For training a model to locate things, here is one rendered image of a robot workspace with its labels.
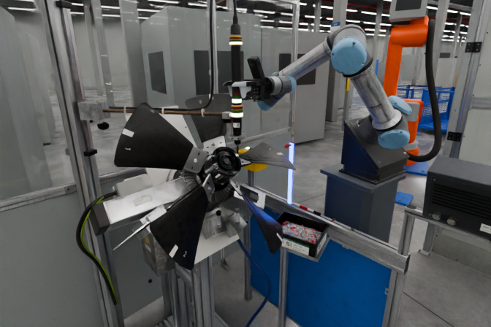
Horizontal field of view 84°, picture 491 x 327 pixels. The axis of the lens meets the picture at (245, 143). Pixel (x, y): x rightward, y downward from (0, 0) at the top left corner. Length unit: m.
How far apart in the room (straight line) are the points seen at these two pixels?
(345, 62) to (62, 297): 1.74
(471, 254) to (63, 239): 2.76
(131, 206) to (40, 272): 0.85
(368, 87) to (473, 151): 1.52
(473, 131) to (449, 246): 0.95
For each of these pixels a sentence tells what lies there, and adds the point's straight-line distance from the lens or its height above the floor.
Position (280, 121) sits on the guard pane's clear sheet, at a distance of 2.38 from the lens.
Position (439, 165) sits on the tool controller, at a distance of 1.06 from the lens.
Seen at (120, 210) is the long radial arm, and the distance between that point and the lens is 0.97.
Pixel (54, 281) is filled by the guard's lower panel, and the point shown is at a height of 0.52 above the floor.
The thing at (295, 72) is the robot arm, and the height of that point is 1.52.
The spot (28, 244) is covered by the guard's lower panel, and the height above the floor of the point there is 0.77.
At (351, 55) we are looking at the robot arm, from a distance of 1.04.
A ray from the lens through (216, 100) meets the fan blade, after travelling 1.18.
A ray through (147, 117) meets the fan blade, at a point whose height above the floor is 1.39.
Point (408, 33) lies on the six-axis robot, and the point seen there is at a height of 1.95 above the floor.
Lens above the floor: 1.55
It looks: 16 degrees down
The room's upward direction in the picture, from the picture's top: 1 degrees counter-clockwise
